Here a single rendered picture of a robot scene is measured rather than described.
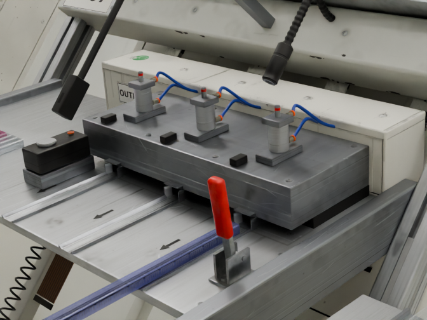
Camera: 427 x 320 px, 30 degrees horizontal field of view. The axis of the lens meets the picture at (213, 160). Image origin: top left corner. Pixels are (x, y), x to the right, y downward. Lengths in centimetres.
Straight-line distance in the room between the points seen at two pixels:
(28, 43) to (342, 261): 156
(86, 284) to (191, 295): 252
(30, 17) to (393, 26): 142
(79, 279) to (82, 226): 240
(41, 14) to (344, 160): 152
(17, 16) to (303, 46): 131
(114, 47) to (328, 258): 298
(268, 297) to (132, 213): 22
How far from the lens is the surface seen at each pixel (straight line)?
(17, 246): 362
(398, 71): 94
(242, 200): 83
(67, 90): 86
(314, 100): 96
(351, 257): 83
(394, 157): 89
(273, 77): 84
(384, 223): 87
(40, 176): 97
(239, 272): 74
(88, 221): 88
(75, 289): 328
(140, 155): 94
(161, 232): 84
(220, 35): 111
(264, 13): 105
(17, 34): 222
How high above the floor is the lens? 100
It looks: 8 degrees up
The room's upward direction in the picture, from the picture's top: 25 degrees clockwise
